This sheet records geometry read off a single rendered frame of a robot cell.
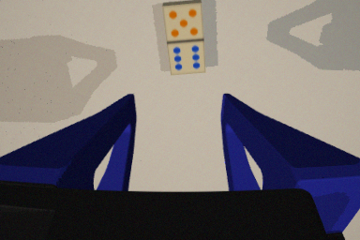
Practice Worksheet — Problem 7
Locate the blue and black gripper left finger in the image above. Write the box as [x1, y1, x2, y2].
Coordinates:
[0, 94, 137, 191]

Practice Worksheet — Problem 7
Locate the cream domino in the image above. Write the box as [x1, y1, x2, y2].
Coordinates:
[162, 0, 206, 75]

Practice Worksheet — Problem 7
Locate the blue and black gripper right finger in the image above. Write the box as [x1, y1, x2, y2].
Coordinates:
[220, 94, 360, 233]

